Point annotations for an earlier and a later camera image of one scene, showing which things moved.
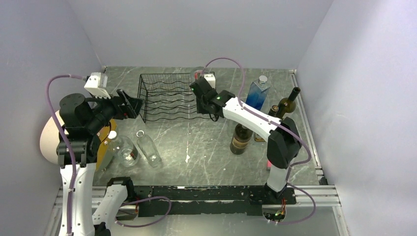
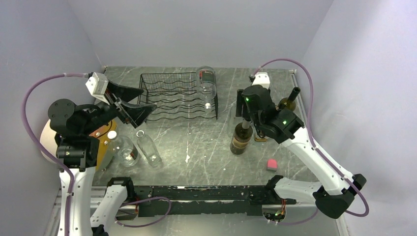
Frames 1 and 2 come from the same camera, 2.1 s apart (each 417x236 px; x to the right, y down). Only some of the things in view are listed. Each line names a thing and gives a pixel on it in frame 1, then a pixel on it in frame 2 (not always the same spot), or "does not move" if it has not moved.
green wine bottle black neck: (287, 105) does not move
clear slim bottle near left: (149, 148) does not move
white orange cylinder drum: (49, 135) does not move
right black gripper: (200, 108) to (239, 111)
